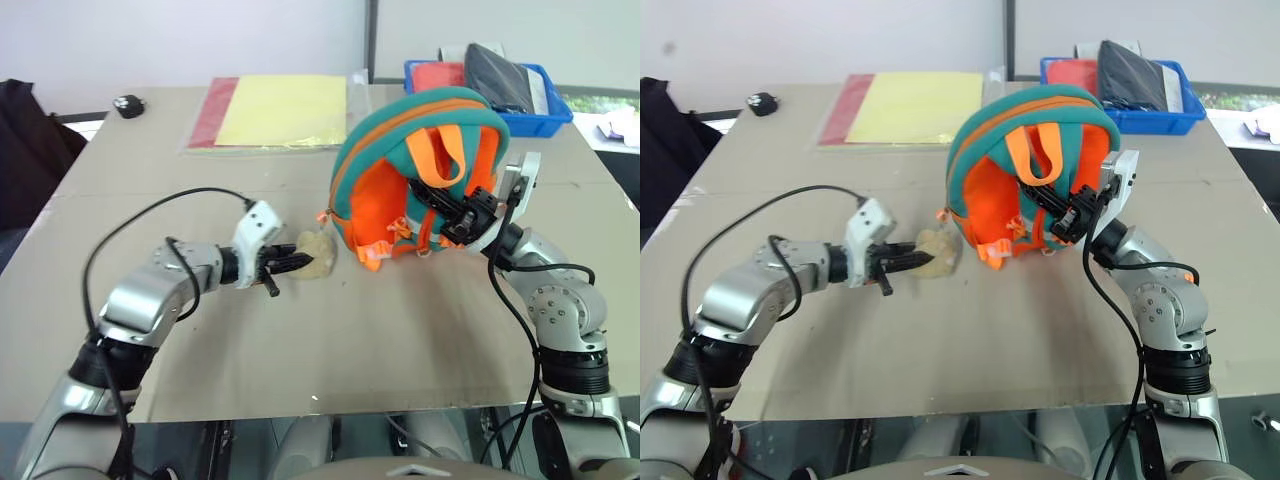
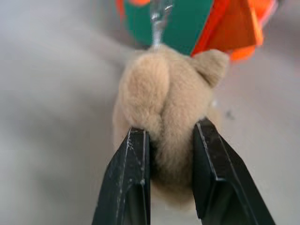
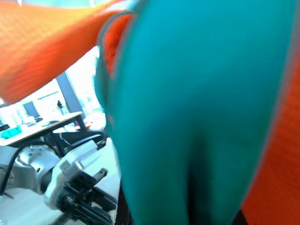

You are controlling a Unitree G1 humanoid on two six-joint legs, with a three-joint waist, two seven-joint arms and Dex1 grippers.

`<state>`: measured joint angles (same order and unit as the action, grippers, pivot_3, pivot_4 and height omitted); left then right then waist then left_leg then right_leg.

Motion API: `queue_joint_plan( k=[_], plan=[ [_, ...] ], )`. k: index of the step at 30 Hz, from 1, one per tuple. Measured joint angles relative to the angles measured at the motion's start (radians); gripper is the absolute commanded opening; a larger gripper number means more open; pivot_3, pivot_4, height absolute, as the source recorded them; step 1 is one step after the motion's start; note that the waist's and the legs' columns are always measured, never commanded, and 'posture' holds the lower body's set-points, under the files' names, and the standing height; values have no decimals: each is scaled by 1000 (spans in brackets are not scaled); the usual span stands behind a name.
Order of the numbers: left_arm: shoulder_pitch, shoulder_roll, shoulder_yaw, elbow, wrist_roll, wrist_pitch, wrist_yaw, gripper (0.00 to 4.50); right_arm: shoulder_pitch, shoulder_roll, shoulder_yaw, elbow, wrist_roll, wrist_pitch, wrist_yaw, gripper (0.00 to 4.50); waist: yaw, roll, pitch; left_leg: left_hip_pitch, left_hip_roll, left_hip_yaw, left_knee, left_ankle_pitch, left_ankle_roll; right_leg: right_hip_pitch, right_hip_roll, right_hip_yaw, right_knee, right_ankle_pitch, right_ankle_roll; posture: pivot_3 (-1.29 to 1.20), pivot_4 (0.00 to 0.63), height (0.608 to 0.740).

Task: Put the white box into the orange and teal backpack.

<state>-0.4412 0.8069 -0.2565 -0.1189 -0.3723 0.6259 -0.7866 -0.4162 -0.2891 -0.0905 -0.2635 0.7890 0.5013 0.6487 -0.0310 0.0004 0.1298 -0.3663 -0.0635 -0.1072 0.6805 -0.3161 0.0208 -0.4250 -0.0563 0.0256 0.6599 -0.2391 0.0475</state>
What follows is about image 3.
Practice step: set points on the black office chair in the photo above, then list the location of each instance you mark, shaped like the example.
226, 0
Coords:
79, 137

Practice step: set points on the wooden top table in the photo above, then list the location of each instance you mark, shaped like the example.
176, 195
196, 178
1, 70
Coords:
47, 127

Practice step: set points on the dark computer monitor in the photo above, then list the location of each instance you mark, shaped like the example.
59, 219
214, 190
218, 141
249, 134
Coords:
31, 109

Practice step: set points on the orange and teal backpack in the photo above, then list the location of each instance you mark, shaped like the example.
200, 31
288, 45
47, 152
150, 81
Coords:
192, 93

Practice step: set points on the teal plastic bin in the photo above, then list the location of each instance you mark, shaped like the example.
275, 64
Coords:
10, 133

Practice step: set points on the dark grey pillar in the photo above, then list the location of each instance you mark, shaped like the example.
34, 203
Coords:
69, 93

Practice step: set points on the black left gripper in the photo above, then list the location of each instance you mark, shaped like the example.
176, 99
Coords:
80, 187

